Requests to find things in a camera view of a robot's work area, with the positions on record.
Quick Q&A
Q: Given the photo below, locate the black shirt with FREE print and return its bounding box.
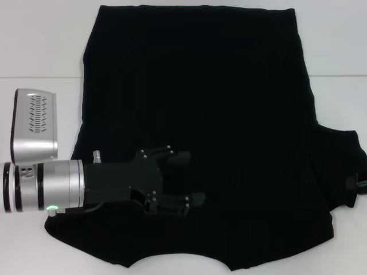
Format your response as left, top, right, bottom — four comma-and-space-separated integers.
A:
44, 4, 367, 254

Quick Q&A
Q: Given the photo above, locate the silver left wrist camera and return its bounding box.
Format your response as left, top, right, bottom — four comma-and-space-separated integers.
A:
10, 88, 60, 164

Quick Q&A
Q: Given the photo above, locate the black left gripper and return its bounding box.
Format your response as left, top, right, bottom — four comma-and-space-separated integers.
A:
83, 145, 207, 218

